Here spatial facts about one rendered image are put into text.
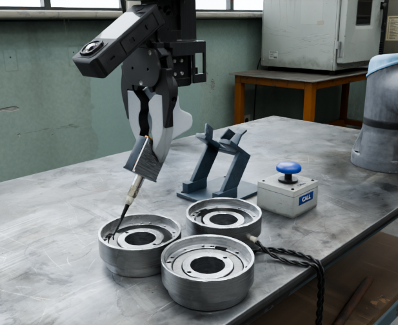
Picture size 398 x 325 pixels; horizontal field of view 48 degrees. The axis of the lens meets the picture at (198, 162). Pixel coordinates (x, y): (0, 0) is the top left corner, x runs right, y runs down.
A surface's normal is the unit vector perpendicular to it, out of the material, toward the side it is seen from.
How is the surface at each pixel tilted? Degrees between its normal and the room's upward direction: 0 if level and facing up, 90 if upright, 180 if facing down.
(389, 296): 0
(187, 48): 90
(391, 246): 0
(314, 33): 91
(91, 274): 0
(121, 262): 90
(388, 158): 72
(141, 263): 90
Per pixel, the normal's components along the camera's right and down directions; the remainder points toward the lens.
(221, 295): 0.24, 0.29
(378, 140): -0.66, -0.07
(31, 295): -0.01, -0.96
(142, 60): -0.70, 0.22
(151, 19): 0.73, 0.19
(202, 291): -0.12, 0.29
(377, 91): -0.92, 0.13
